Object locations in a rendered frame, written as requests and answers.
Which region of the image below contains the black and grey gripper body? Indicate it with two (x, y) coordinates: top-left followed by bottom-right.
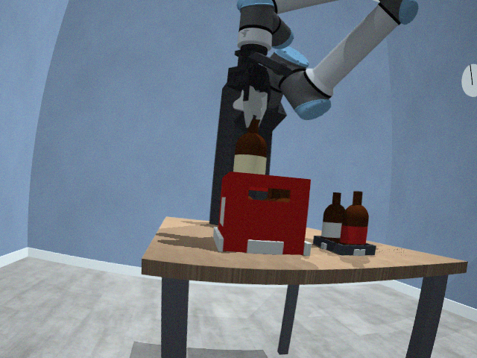
(227, 44), (270, 92)

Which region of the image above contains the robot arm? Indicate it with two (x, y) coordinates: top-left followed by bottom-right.
(237, 0), (418, 120)

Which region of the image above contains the red crate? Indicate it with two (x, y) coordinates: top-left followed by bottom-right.
(219, 172), (311, 255)

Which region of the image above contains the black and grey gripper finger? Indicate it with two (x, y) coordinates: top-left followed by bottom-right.
(253, 83), (271, 126)
(233, 72), (256, 128)

